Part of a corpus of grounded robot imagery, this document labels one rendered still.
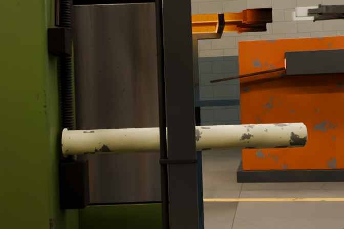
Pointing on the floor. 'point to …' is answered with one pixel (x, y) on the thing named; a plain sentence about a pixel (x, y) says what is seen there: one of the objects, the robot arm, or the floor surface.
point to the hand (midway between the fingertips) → (302, 14)
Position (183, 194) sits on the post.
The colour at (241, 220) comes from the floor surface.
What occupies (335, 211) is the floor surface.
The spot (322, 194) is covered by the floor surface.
